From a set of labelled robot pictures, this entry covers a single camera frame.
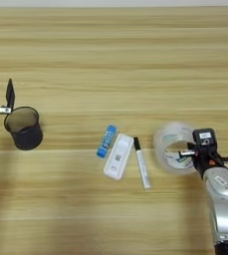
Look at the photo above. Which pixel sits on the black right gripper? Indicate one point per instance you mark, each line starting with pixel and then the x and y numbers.
pixel 208 161

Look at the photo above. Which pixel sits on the clear packing tape roll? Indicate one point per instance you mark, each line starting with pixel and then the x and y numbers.
pixel 163 142

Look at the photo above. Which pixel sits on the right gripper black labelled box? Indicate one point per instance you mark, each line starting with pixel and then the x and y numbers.
pixel 204 136

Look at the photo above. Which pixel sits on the black mesh pen cup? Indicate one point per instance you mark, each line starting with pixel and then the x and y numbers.
pixel 27 137

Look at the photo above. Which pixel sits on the white marker with black cap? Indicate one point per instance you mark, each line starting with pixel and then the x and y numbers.
pixel 142 166

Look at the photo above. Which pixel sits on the white plastic case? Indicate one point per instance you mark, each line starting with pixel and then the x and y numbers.
pixel 118 157

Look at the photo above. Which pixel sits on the blue glue stick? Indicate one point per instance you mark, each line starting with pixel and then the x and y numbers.
pixel 106 142

